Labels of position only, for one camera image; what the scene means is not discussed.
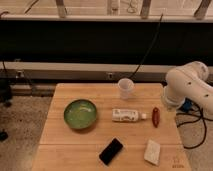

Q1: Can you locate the white plastic bottle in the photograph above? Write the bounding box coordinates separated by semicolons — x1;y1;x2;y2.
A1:
112;109;147;122

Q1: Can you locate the blue box with cables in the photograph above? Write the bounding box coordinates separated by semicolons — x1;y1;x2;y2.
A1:
180;99;192;112

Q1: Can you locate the clear plastic cup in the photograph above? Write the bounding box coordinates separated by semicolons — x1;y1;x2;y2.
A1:
118;78;134;100

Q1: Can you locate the black hanging cable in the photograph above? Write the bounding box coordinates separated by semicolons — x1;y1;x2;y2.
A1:
129;13;164;81

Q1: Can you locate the red sausage toy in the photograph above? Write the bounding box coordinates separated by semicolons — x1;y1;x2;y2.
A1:
152;107;160;128

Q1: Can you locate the black eraser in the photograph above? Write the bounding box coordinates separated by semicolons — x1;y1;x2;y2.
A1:
99;138;123;165

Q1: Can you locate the green bowl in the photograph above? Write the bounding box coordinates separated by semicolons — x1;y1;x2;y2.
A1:
64;99;97;130

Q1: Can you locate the white sponge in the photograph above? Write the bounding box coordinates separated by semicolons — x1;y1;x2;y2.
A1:
144;140;161;165

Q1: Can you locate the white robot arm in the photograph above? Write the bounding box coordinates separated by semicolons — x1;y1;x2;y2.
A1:
162;61;213;115

